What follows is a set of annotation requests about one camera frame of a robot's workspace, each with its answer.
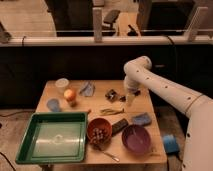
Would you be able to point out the metal spoon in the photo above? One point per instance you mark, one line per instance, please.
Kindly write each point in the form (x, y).
(97, 147)

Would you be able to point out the clear plastic cup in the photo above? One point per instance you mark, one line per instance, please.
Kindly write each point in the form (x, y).
(61, 84)

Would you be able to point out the orange apple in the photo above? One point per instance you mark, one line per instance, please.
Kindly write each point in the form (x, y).
(70, 95)

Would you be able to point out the black rectangular block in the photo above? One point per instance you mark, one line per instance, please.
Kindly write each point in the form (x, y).
(119, 126)

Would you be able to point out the green plastic tray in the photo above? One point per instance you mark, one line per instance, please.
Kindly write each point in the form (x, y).
(53, 138)

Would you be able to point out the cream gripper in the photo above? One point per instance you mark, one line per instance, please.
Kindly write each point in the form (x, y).
(130, 96)

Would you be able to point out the orange bowl with beads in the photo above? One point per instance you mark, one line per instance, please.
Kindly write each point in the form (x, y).
(99, 130)

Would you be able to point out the light blue lid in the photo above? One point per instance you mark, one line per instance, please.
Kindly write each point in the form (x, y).
(53, 105)

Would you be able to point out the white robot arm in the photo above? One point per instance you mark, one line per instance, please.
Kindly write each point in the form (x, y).
(198, 149)

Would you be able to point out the white horizontal rail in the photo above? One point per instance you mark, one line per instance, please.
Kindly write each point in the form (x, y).
(106, 41)

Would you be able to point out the black office chair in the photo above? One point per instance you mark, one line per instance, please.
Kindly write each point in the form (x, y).
(110, 19)

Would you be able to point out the purple bowl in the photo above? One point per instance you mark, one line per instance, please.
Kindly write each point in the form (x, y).
(136, 139)

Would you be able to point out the blue sponge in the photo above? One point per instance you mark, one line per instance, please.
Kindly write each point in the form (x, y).
(142, 119)

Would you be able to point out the wooden table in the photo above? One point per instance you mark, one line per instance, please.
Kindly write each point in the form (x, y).
(95, 104)

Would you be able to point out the crumpled blue cloth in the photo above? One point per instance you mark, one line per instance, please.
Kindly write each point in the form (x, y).
(87, 89)

